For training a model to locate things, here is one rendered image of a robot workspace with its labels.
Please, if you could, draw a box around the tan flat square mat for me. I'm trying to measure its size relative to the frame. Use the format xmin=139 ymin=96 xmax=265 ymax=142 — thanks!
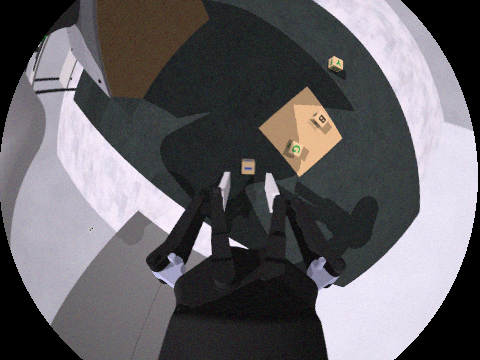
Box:
xmin=259 ymin=87 xmax=342 ymax=177

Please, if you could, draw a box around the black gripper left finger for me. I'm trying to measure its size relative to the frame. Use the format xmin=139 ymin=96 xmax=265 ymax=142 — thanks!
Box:
xmin=146 ymin=172 xmax=236 ymax=289

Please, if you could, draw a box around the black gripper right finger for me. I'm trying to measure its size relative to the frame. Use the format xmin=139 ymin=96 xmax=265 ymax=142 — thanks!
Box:
xmin=260 ymin=173 xmax=346 ymax=291

